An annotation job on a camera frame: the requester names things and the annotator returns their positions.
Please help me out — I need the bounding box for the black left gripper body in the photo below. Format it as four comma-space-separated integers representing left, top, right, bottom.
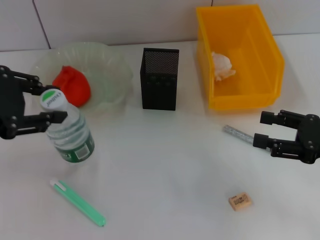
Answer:
0, 65, 27, 140

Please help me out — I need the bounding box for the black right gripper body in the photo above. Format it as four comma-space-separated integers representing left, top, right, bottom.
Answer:
294, 114, 320, 165

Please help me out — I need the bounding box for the clear water bottle green label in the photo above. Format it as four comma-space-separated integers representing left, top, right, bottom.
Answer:
39, 88, 96, 165

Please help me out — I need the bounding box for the white paper ball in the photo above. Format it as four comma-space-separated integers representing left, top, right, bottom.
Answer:
211, 51, 237, 82

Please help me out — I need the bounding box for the mint green pen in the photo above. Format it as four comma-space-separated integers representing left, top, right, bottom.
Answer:
49, 177, 107, 228

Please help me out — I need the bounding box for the silver glitter pen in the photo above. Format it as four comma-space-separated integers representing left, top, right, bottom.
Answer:
223, 124, 256, 144

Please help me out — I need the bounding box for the tan eraser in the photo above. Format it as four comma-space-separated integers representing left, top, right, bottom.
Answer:
228, 191, 253, 213

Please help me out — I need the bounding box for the green glass fruit plate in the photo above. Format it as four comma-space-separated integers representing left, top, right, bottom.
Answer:
29, 42, 135, 113

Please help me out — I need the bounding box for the black mesh pen holder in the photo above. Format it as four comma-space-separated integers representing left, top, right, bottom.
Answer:
140, 47, 180, 111

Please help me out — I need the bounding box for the yellow plastic bin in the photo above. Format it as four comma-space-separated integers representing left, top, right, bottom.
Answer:
195, 4, 286, 111

